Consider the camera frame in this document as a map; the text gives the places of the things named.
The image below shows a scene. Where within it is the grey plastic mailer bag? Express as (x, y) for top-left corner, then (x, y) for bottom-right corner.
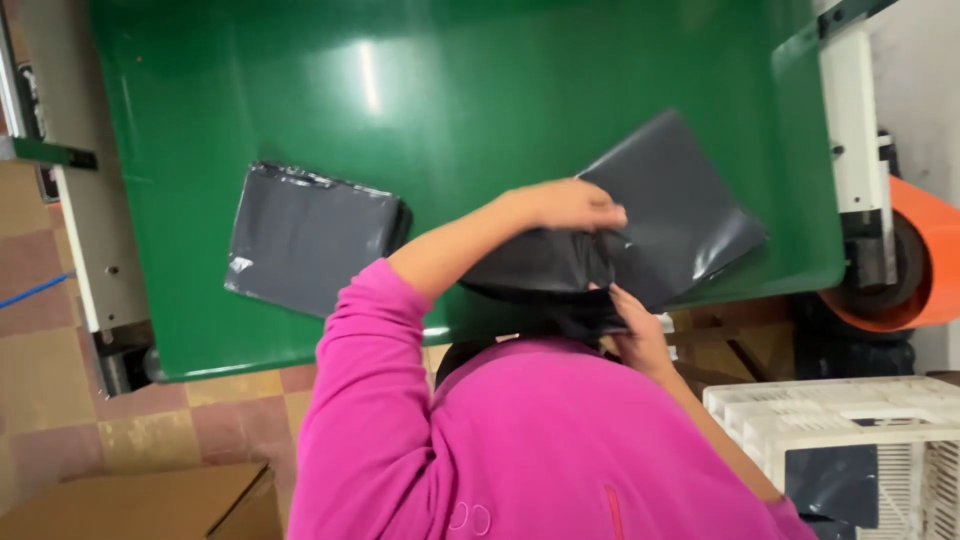
(459, 108), (768, 340)

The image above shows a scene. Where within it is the white machine frame with roller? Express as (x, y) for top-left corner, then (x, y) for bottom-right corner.
(811, 0), (901, 294)

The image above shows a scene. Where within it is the pink fleece sweater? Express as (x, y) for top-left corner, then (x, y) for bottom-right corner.
(286, 258), (820, 540)

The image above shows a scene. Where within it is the brown cardboard box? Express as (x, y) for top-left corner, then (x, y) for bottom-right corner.
(0, 460), (285, 540)

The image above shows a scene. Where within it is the blue cable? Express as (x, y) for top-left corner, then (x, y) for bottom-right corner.
(0, 271), (76, 311)

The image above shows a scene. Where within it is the white plastic crate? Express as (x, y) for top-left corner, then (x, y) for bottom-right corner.
(702, 375), (960, 540)

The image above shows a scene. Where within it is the stack of grey mailer bags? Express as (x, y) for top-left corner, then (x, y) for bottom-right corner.
(223, 159), (413, 321)

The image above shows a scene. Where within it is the person's right hand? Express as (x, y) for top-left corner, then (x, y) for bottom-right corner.
(591, 282), (678, 381)

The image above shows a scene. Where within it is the green metal machine tray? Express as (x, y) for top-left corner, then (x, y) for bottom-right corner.
(88, 0), (849, 384)

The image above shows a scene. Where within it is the grey bag inside crate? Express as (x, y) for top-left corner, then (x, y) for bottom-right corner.
(784, 444), (880, 531)

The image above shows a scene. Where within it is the white machine side frame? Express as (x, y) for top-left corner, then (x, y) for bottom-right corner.
(0, 0), (156, 397)

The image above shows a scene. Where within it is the person's left hand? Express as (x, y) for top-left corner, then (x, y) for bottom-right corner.
(516, 177), (629, 234)

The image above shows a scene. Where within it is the orange film roll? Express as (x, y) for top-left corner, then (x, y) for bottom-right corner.
(817, 175), (960, 334)

